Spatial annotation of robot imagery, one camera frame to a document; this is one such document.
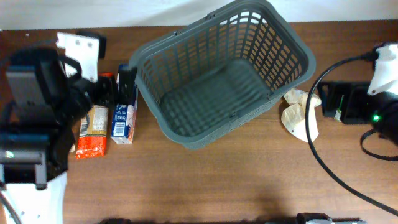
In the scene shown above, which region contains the orange pasta packet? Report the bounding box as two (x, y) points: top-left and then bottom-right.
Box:
(75, 73), (113, 159)

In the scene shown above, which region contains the blue carton box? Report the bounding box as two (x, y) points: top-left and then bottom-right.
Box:
(111, 64), (138, 144)

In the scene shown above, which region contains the grey plastic basket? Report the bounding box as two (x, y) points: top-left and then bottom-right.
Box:
(129, 1), (316, 149)

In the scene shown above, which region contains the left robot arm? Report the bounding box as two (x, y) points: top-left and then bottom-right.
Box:
(1, 47), (137, 223)

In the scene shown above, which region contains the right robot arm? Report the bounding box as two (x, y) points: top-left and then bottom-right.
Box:
(317, 81), (397, 144)

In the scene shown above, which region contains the green lid jar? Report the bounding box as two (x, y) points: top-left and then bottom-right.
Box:
(334, 95), (344, 122)

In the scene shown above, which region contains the crumpled beige paper bag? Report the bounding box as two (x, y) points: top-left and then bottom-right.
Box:
(281, 88), (321, 142)

